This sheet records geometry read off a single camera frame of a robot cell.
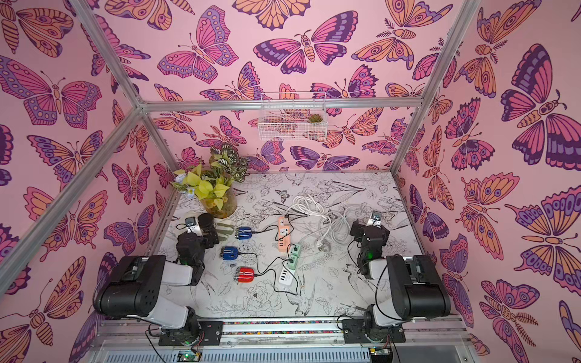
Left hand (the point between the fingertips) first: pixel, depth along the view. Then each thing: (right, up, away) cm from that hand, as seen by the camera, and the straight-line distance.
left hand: (204, 225), depth 94 cm
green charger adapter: (+38, -8, -8) cm, 40 cm away
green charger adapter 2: (+37, -11, -12) cm, 41 cm away
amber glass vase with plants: (+6, +17, -6) cm, 19 cm away
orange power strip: (+33, -4, +1) cm, 33 cm away
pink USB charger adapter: (+34, +2, -1) cm, 34 cm away
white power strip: (+34, -18, -10) cm, 40 cm away
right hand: (+69, +2, -2) cm, 69 cm away
